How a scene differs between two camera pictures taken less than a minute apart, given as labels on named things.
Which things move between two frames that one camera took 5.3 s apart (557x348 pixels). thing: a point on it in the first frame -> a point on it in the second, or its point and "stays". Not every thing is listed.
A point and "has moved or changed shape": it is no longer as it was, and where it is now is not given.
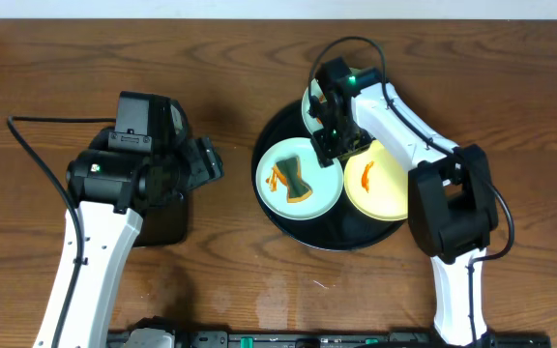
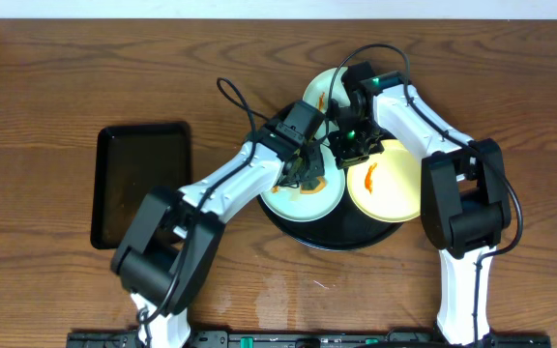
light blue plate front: x=327 y=183 stays
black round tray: x=343 y=227 stays
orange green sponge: x=287 y=172 has moved or changed shape
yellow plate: x=377 y=183 stays
